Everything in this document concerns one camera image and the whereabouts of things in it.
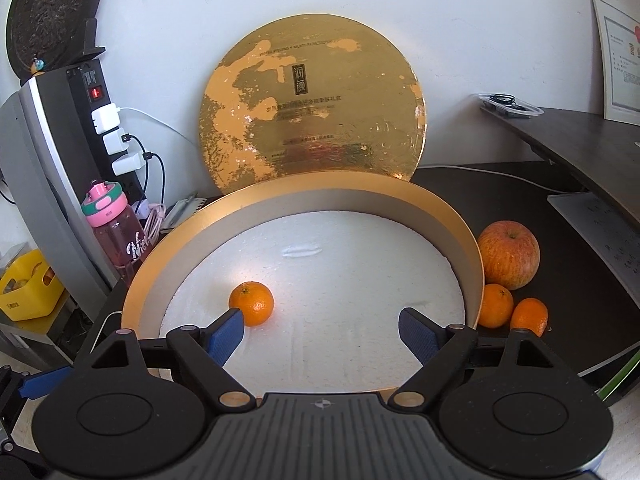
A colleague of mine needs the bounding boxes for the spiral notebook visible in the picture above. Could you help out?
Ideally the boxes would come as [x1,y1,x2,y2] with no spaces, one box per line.
[160,195,207,232]

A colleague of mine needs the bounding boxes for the round gold box lid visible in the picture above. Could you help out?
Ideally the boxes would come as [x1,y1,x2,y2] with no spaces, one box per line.
[198,14,427,194]

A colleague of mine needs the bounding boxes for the round gold box base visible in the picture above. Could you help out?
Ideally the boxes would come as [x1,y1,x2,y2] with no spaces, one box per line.
[122,171,485,396]

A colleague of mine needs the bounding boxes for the smartphone with white case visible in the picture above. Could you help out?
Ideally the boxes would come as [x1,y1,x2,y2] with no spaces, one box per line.
[81,310,122,353]

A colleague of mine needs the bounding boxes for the white keyboard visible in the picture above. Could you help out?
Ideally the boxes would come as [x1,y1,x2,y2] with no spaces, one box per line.
[548,193,640,304]

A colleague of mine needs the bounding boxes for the white charger cable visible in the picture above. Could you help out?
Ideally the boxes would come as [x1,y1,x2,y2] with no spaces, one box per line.
[119,105,202,149]

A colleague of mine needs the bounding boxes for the black power strip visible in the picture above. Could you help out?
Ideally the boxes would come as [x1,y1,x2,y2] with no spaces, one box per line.
[66,58,142,204]

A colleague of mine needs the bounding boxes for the yellow plastic crate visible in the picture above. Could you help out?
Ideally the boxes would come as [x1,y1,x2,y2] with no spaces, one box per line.
[1,249,65,322]

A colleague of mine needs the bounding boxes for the red yellow apple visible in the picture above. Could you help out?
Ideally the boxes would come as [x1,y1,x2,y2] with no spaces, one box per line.
[477,220,540,290]

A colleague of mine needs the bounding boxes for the orange mandarin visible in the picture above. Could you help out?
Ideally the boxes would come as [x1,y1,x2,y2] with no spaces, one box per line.
[477,284,514,328]
[228,282,274,327]
[510,298,549,337]

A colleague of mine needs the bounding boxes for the black charger cable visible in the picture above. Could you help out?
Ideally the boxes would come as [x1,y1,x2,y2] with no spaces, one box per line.
[121,132,166,206]

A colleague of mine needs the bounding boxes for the bottom white charger plug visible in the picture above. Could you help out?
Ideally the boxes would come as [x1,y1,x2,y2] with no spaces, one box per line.
[112,153,145,176]

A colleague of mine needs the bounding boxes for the dark round decorative plate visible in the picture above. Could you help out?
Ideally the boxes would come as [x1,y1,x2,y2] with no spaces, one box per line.
[6,0,105,82]

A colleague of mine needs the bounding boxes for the white charger plug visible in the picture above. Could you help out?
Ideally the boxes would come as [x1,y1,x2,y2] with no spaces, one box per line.
[91,103,120,136]
[112,153,145,176]
[102,128,129,155]

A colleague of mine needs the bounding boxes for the top white charger plug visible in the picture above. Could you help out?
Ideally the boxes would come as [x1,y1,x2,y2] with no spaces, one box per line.
[91,103,120,136]

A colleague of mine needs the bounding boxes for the middle white charger plug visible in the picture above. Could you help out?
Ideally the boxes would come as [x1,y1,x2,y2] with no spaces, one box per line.
[102,128,129,155]

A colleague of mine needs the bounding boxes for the pink water bottle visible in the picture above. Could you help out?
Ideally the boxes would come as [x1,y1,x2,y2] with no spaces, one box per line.
[81,181,152,286]

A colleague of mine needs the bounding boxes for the pink coiled cable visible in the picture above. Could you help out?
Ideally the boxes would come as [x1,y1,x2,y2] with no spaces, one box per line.
[134,199,167,246]

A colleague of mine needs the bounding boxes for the framed white certificate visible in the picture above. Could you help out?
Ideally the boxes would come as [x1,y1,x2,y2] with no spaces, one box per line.
[591,0,640,126]

